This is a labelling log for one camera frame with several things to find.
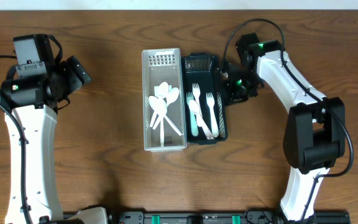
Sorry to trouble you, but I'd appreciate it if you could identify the white plastic fork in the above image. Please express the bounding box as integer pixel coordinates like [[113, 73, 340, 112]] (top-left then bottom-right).
[[192, 83, 203, 118], [186, 92, 199, 137], [206, 92, 219, 138]]

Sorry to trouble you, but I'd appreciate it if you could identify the dark green plastic basket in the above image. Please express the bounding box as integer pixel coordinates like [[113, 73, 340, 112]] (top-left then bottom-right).
[[181, 53, 228, 145]]

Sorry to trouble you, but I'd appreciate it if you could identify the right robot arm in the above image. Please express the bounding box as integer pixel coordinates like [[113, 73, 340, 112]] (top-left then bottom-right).
[[223, 35, 346, 223]]

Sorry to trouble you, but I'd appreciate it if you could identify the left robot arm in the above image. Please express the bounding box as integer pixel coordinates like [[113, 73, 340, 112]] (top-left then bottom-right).
[[0, 56, 91, 223]]

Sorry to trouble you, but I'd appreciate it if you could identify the clear white plastic basket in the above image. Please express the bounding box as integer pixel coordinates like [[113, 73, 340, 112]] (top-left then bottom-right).
[[142, 48, 187, 152]]

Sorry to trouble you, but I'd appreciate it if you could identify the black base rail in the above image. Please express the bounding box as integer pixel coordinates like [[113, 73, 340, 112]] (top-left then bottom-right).
[[62, 203, 352, 224]]

